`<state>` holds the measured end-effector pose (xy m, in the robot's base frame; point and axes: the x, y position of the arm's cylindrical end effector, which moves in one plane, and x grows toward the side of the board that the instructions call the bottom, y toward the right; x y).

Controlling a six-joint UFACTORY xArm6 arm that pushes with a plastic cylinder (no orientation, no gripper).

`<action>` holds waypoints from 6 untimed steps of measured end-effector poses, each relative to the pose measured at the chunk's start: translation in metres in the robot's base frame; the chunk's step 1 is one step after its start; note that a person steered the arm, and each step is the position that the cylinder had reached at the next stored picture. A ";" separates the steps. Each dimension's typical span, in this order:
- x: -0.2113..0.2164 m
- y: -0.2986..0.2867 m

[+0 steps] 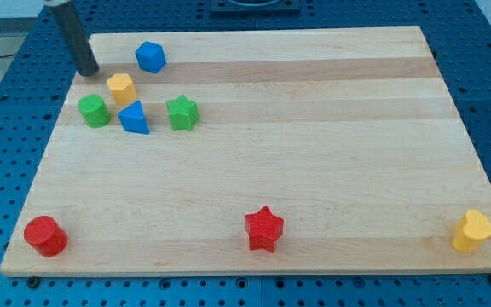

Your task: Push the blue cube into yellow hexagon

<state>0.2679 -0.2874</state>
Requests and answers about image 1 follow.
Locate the blue cube block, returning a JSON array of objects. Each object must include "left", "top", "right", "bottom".
[{"left": 135, "top": 41, "right": 166, "bottom": 74}]

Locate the yellow hexagon block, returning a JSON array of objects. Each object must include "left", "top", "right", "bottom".
[{"left": 106, "top": 73, "right": 138, "bottom": 106}]

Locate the green star block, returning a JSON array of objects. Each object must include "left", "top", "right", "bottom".
[{"left": 165, "top": 95, "right": 199, "bottom": 130}]

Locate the red star block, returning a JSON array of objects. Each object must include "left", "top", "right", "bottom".
[{"left": 245, "top": 206, "right": 285, "bottom": 253}]

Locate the light wooden board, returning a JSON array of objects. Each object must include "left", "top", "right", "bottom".
[{"left": 0, "top": 26, "right": 491, "bottom": 277}]

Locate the blue triangle block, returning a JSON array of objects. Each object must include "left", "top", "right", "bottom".
[{"left": 118, "top": 101, "right": 150, "bottom": 135}]

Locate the green cylinder block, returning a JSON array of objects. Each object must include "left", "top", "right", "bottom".
[{"left": 78, "top": 94, "right": 111, "bottom": 128}]

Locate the red cylinder block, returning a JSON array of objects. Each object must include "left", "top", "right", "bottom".
[{"left": 23, "top": 216, "right": 68, "bottom": 257}]

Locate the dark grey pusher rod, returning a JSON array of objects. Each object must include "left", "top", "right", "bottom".
[{"left": 43, "top": 0, "right": 99, "bottom": 77}]

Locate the yellow heart block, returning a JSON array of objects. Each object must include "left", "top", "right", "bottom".
[{"left": 451, "top": 209, "right": 491, "bottom": 252}]

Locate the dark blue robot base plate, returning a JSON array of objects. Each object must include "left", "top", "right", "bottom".
[{"left": 208, "top": 0, "right": 301, "bottom": 15}]

